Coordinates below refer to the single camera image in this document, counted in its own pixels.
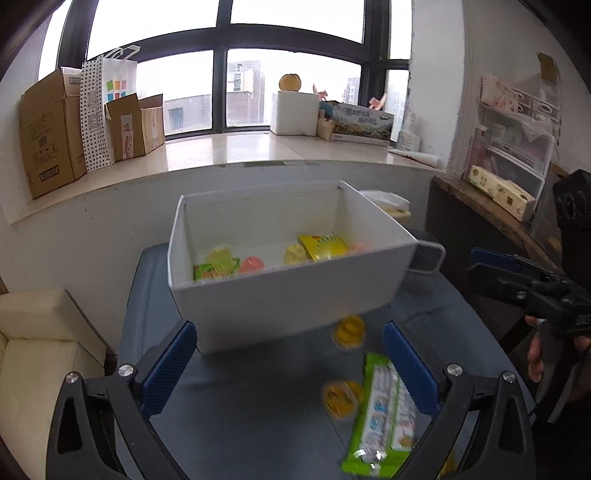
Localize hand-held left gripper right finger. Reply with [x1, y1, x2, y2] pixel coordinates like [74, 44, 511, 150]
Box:
[382, 320, 536, 480]

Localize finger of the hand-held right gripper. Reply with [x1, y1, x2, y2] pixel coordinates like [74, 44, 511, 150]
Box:
[466, 263, 532, 315]
[471, 248, 559, 284]

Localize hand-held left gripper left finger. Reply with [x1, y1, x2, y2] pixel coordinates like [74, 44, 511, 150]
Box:
[45, 318, 198, 480]

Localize green white-label snack packet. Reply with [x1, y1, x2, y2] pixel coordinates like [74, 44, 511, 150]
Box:
[341, 353, 419, 478]

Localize amber jelly cup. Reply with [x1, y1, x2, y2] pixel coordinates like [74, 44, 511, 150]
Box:
[333, 315, 367, 349]

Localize small yellow snack packet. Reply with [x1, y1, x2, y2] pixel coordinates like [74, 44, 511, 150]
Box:
[438, 450, 459, 478]

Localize white cardboard box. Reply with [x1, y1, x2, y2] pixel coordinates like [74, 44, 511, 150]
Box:
[167, 180, 420, 355]

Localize long yellow snack packet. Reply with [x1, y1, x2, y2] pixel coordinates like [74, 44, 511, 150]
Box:
[298, 234, 350, 263]

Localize person's right hand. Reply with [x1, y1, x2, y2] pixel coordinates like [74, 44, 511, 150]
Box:
[525, 315, 546, 384]

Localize stone counter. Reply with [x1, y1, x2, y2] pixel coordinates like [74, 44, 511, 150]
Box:
[427, 175, 561, 278]

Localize cream tissue box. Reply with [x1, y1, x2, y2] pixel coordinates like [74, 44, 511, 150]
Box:
[467, 165, 536, 222]

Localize blue tablecloth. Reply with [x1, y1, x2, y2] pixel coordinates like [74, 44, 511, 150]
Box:
[117, 228, 532, 480]

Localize clear plastic storage drawers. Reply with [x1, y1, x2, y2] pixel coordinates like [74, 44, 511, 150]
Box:
[475, 76, 561, 208]

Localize tissue pack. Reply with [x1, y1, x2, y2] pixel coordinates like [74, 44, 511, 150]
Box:
[358, 189, 411, 217]

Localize cream sofa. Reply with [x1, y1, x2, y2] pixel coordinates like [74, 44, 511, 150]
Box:
[0, 288, 109, 480]

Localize white tube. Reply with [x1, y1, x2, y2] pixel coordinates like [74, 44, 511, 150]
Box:
[388, 148, 440, 168]

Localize white bottle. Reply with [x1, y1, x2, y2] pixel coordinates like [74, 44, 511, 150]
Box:
[398, 113, 422, 153]

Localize floral pouch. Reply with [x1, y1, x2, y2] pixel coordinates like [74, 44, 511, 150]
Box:
[480, 74, 525, 114]

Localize landscape print box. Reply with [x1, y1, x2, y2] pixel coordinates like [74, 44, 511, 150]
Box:
[330, 102, 395, 147]

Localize brown paper tag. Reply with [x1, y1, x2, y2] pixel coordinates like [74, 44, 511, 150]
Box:
[536, 52, 560, 84]

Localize small open cardboard box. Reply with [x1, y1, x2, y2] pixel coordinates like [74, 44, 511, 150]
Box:
[105, 92, 165, 162]

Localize white foam box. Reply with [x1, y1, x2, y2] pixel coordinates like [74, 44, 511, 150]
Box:
[270, 90, 321, 137]

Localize polka dot paper bag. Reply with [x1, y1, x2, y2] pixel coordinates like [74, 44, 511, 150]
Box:
[79, 58, 116, 172]

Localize large cardboard box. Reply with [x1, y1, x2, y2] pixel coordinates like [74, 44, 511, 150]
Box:
[19, 67, 88, 200]

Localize white paper bag coloured squares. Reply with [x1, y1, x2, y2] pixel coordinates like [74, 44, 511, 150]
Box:
[99, 45, 139, 104]

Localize black window frame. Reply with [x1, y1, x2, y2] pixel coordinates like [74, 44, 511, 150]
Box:
[58, 0, 414, 137]

